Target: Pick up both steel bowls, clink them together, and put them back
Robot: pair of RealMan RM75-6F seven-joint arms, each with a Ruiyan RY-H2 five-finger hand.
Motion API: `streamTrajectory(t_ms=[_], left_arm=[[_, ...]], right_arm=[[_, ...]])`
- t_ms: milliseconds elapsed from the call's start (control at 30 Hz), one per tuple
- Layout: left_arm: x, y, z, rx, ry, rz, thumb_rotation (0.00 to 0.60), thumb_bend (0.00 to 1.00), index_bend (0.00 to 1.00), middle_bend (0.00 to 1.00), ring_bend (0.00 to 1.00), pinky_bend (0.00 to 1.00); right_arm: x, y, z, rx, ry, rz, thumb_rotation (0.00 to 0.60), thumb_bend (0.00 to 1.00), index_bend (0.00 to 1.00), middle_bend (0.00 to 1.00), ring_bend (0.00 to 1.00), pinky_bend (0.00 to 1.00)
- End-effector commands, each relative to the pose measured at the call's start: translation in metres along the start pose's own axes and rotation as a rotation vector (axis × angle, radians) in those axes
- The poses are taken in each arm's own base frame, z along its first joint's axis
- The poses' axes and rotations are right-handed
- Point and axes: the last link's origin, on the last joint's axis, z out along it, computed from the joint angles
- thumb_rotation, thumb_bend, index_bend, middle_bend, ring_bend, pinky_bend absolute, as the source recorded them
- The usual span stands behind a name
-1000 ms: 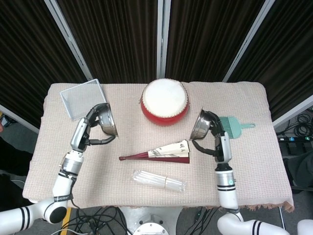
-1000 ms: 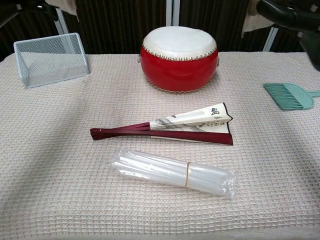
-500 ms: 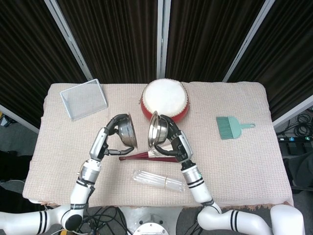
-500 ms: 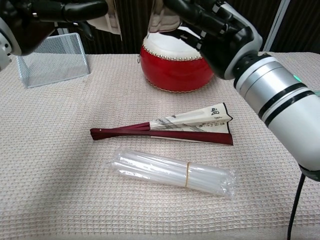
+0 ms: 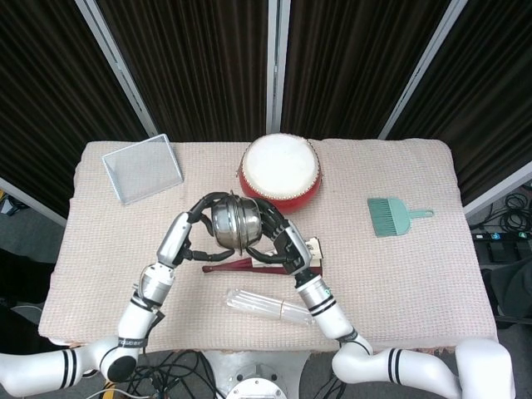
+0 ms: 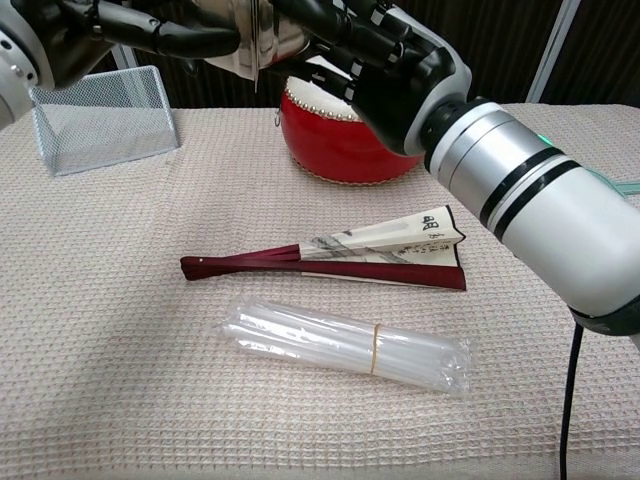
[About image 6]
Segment black cable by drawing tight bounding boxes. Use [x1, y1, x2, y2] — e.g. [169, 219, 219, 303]
[558, 312, 587, 480]

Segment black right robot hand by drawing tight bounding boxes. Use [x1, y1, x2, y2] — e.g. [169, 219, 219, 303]
[272, 0, 474, 157]

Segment white wire mesh basket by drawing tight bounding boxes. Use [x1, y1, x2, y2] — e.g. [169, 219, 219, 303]
[28, 65, 182, 178]

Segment tan rubber band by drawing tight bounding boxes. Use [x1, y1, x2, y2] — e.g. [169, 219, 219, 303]
[366, 323, 385, 375]

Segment paper folding fan maroon ribs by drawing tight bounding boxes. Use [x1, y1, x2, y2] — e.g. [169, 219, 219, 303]
[179, 204, 468, 293]

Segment grey aluminium frame post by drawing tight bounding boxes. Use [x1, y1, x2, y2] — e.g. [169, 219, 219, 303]
[110, 43, 140, 70]
[526, 0, 582, 104]

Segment red drum with white skin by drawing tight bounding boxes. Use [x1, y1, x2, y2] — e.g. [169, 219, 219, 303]
[273, 55, 426, 188]

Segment beige waffle weave tablecloth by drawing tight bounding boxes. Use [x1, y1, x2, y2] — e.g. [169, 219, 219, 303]
[0, 102, 640, 480]

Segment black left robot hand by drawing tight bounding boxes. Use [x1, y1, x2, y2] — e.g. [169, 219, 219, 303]
[29, 0, 243, 90]

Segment bundle of clear plastic straws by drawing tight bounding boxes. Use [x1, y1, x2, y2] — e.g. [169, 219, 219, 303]
[217, 294, 473, 400]

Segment green hand brush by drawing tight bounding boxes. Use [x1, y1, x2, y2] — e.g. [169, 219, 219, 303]
[589, 168, 640, 197]

